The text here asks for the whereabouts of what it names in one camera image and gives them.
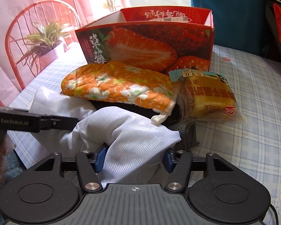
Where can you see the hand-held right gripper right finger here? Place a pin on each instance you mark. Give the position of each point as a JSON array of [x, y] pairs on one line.
[[169, 163]]

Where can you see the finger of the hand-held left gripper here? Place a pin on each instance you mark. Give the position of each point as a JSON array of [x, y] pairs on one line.
[[58, 123]]

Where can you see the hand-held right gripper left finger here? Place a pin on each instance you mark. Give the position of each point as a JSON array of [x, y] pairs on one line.
[[100, 160]]

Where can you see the grey knitted cloth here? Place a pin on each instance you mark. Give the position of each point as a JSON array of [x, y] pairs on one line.
[[185, 136]]

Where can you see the white cloth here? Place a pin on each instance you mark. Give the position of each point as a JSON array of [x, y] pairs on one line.
[[131, 131]]

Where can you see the orange floral oven mitt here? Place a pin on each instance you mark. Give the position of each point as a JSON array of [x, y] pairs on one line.
[[112, 84]]

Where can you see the packaged bread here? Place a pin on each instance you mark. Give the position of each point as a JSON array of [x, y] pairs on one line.
[[208, 98]]

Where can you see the red strawberry print box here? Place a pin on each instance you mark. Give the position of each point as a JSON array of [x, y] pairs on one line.
[[140, 44]]

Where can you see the person's left hand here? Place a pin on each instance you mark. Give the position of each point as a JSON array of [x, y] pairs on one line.
[[3, 166]]

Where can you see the blue curtain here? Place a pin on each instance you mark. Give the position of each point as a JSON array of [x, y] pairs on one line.
[[224, 4]]

